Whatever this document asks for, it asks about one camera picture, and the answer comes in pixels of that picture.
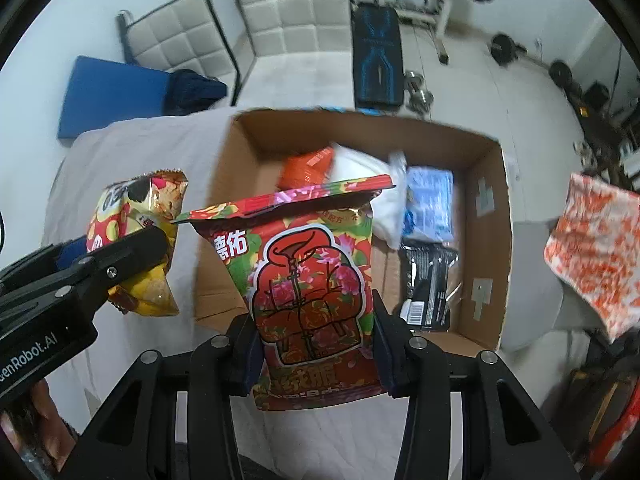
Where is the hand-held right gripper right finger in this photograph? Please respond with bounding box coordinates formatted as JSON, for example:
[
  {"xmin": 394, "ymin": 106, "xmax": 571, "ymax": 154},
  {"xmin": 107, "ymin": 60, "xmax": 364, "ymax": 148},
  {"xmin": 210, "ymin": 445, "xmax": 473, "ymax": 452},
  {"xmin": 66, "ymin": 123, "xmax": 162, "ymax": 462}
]
[{"xmin": 372, "ymin": 290, "xmax": 576, "ymax": 480}]

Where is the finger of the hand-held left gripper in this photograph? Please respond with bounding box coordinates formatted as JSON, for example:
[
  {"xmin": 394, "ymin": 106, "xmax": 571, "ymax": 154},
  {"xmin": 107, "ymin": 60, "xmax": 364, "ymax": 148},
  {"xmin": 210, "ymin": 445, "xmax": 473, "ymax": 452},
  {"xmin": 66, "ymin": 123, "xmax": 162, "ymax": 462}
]
[
  {"xmin": 0, "ymin": 225, "xmax": 171, "ymax": 333},
  {"xmin": 0, "ymin": 237, "xmax": 88, "ymax": 286}
]

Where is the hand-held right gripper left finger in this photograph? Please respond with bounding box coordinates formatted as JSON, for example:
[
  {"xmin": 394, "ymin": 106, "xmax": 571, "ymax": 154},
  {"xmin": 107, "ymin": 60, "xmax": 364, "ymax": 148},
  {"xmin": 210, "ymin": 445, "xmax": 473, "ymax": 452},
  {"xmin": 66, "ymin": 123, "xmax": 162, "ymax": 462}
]
[{"xmin": 60, "ymin": 310, "xmax": 266, "ymax": 480}]

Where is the yellow snack packet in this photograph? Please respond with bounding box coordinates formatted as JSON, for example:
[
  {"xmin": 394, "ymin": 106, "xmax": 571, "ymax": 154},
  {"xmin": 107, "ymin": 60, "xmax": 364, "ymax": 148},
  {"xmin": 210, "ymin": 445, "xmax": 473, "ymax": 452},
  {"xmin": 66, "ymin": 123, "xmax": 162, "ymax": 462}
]
[{"xmin": 85, "ymin": 169, "xmax": 190, "ymax": 317}]

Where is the black packet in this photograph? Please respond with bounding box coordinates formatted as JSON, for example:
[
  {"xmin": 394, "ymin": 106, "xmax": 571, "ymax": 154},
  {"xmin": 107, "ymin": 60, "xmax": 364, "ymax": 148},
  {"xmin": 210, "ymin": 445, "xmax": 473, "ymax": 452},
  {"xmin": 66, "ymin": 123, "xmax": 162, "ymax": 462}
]
[{"xmin": 400, "ymin": 241, "xmax": 460, "ymax": 332}]

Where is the red floral snack packet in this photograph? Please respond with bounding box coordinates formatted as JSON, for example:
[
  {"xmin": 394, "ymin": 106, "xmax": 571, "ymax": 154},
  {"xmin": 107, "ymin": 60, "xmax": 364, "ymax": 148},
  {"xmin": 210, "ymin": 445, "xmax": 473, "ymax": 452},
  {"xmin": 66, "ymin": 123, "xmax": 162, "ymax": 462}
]
[{"xmin": 170, "ymin": 175, "xmax": 397, "ymax": 412}]

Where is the cardboard box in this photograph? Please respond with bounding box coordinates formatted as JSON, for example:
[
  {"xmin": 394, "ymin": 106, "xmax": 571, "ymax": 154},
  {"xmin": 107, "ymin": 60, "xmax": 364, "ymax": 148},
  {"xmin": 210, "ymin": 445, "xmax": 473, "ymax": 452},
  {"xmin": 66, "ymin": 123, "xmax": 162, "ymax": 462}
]
[{"xmin": 192, "ymin": 106, "xmax": 515, "ymax": 353}]

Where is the blue tissue pack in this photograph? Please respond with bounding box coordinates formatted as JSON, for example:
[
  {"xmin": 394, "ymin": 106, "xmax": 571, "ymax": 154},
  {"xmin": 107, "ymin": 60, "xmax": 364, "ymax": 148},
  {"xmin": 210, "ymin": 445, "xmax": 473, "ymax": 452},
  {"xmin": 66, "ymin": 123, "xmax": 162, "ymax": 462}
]
[{"xmin": 401, "ymin": 166, "xmax": 455, "ymax": 245}]

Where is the white soft pouch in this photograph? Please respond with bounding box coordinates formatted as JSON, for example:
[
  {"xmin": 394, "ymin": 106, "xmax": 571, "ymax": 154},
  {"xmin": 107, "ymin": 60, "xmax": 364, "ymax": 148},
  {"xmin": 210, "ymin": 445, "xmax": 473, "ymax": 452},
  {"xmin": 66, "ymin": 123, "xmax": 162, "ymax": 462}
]
[{"xmin": 330, "ymin": 143, "xmax": 408, "ymax": 251}]

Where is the small orange snack packet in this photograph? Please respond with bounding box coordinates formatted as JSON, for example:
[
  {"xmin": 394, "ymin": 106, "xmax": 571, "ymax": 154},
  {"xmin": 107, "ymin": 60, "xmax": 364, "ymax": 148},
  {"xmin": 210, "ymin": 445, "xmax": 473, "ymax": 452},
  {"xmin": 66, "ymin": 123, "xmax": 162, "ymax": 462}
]
[{"xmin": 276, "ymin": 146, "xmax": 335, "ymax": 192}]

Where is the person's left hand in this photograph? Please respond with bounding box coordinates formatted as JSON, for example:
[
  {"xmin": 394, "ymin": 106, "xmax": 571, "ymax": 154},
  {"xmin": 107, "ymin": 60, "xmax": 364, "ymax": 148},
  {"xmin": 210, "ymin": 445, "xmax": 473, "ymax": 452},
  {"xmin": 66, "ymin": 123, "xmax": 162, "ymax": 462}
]
[{"xmin": 0, "ymin": 379, "xmax": 78, "ymax": 478}]

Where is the grey table cloth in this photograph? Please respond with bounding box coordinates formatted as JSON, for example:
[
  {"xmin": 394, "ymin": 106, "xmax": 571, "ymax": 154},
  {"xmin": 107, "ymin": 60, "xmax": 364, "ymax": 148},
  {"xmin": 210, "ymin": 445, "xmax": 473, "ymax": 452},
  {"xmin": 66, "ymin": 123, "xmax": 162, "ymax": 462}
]
[{"xmin": 40, "ymin": 110, "xmax": 416, "ymax": 466}]

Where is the person's dark grey clothing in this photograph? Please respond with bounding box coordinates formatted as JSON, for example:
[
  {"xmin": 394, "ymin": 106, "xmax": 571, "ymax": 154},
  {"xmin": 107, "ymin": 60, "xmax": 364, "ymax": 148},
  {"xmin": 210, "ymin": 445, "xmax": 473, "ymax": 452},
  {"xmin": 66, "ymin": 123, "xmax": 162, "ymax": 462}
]
[{"xmin": 175, "ymin": 452, "xmax": 411, "ymax": 480}]

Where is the blue foam mat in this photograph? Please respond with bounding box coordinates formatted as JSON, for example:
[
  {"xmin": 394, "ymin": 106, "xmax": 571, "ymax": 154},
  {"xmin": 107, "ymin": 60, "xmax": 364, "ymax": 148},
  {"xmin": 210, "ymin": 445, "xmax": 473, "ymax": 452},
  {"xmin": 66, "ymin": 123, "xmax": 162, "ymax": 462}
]
[{"xmin": 56, "ymin": 56, "xmax": 173, "ymax": 142}]

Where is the grey chair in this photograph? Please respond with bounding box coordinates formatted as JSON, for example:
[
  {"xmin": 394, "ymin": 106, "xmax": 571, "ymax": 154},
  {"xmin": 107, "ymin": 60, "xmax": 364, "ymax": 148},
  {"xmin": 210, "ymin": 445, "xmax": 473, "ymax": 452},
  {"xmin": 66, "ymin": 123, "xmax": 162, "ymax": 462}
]
[{"xmin": 500, "ymin": 220, "xmax": 608, "ymax": 353}]

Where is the dark blue cloth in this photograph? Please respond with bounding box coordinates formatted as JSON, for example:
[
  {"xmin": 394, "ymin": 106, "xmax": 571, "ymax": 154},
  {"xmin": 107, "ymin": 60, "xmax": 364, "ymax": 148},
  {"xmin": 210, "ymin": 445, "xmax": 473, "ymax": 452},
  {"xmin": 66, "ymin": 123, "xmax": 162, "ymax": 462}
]
[{"xmin": 162, "ymin": 69, "xmax": 228, "ymax": 116}]

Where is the brown box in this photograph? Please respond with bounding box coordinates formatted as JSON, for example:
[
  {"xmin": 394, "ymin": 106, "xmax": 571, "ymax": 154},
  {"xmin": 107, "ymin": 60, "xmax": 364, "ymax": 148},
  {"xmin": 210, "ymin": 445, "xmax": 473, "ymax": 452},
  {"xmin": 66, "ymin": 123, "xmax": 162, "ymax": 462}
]
[{"xmin": 567, "ymin": 367, "xmax": 636, "ymax": 456}]

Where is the white padded chair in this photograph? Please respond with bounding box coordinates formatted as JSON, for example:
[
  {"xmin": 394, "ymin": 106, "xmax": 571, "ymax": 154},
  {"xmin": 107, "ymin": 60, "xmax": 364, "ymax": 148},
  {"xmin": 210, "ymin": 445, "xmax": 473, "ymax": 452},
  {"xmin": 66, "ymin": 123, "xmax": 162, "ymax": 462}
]
[
  {"xmin": 231, "ymin": 0, "xmax": 358, "ymax": 106},
  {"xmin": 117, "ymin": 0, "xmax": 241, "ymax": 106}
]

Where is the orange white printed cloth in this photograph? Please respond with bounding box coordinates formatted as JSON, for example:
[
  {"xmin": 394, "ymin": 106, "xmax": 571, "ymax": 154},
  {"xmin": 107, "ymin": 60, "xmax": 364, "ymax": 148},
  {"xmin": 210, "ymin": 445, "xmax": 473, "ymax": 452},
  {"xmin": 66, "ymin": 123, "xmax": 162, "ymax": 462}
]
[{"xmin": 544, "ymin": 171, "xmax": 640, "ymax": 342}]

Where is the red plastic bag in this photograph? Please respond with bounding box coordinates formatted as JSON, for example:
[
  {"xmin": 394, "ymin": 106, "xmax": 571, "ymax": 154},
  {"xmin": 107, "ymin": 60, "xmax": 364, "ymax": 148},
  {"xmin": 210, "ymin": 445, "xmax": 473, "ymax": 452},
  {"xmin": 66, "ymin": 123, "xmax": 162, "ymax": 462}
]
[{"xmin": 587, "ymin": 405, "xmax": 640, "ymax": 471}]

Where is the metal dumbbell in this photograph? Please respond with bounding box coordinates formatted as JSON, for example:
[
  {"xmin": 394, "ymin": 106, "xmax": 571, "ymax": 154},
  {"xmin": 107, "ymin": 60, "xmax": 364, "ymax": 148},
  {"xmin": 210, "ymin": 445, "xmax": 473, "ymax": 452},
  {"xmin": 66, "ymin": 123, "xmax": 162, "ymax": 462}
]
[{"xmin": 404, "ymin": 71, "xmax": 435, "ymax": 113}]

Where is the black weight bench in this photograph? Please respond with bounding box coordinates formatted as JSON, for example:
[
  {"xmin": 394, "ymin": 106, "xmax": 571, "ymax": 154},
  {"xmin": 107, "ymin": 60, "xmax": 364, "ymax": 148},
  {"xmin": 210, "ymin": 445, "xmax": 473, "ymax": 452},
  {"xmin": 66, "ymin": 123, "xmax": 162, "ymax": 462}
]
[{"xmin": 351, "ymin": 1, "xmax": 403, "ymax": 111}]

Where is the short barbell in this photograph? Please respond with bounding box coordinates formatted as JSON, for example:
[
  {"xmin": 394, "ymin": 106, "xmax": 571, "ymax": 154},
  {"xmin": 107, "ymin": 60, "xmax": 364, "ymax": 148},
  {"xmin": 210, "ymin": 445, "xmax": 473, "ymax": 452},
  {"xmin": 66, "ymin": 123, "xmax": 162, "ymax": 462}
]
[{"xmin": 489, "ymin": 34, "xmax": 573, "ymax": 92}]

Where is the black round object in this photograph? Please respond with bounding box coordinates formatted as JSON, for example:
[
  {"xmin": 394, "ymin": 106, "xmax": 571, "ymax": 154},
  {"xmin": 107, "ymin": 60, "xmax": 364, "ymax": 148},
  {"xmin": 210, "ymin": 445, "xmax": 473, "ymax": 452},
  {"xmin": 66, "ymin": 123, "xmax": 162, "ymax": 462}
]
[{"xmin": 584, "ymin": 82, "xmax": 611, "ymax": 111}]

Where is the white barbell rack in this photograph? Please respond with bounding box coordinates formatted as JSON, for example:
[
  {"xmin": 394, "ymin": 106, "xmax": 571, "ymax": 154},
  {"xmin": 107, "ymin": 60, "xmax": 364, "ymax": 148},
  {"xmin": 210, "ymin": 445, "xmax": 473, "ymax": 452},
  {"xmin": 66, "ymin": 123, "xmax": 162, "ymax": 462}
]
[{"xmin": 395, "ymin": 0, "xmax": 471, "ymax": 66}]

